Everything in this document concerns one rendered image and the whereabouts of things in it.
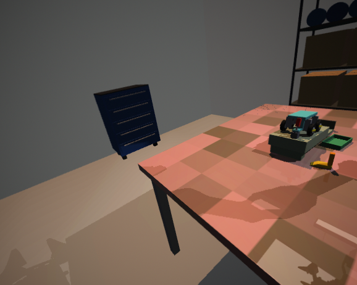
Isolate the green tray floor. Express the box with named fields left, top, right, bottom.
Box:
left=327, top=137, right=347, bottom=146

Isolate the green tray rim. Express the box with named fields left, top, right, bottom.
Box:
left=321, top=134, right=353, bottom=150

